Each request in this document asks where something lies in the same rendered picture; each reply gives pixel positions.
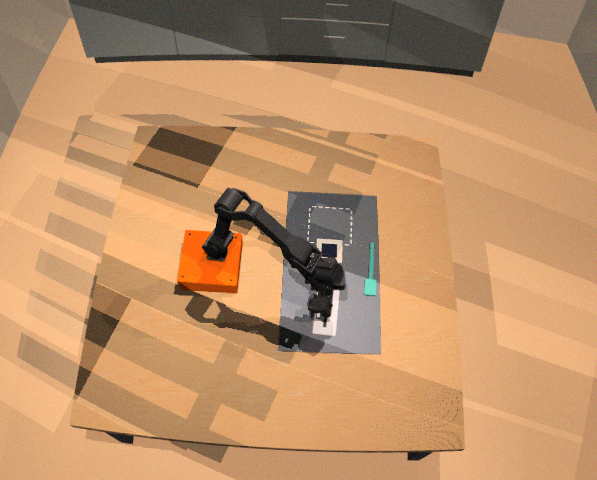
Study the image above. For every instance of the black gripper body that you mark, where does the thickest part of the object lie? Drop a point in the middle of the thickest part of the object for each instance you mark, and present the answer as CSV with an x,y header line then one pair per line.
x,y
321,303

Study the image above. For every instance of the beige square tile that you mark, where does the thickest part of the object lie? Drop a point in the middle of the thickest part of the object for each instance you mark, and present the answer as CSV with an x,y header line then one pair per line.
x,y
331,248

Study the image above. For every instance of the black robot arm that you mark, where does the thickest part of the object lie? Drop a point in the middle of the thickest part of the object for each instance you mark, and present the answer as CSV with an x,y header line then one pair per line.
x,y
295,249

